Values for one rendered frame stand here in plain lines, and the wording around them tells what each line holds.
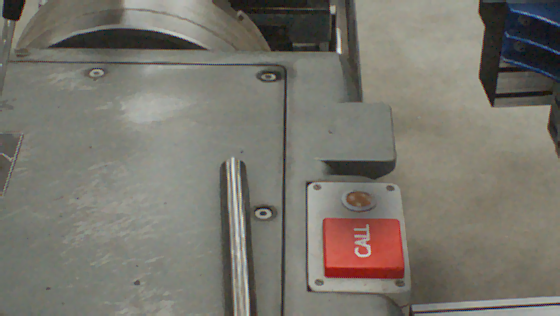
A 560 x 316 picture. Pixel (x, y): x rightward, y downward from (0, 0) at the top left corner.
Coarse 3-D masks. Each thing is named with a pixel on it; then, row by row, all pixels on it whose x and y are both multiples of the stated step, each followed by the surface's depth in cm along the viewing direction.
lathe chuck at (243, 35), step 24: (48, 0) 137; (72, 0) 133; (96, 0) 131; (120, 0) 130; (144, 0) 130; (168, 0) 131; (192, 0) 132; (48, 24) 131; (216, 24) 131; (240, 24) 135; (240, 48) 132; (264, 48) 138
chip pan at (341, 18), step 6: (330, 0) 275; (336, 0) 275; (342, 0) 275; (342, 6) 273; (342, 12) 271; (342, 18) 269; (342, 24) 266; (342, 30) 264; (348, 42) 260; (348, 48) 258; (348, 54) 256; (348, 60) 254
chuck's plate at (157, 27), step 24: (72, 24) 128; (96, 24) 126; (120, 24) 126; (144, 24) 126; (168, 24) 127; (192, 24) 129; (72, 48) 128; (96, 48) 128; (120, 48) 128; (144, 48) 128; (168, 48) 128; (192, 48) 127; (216, 48) 128
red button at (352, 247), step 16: (336, 224) 95; (352, 224) 95; (368, 224) 95; (384, 224) 95; (336, 240) 93; (352, 240) 93; (368, 240) 93; (384, 240) 93; (400, 240) 93; (336, 256) 92; (352, 256) 92; (368, 256) 92; (384, 256) 92; (400, 256) 92; (336, 272) 91; (352, 272) 91; (368, 272) 91; (384, 272) 91; (400, 272) 91
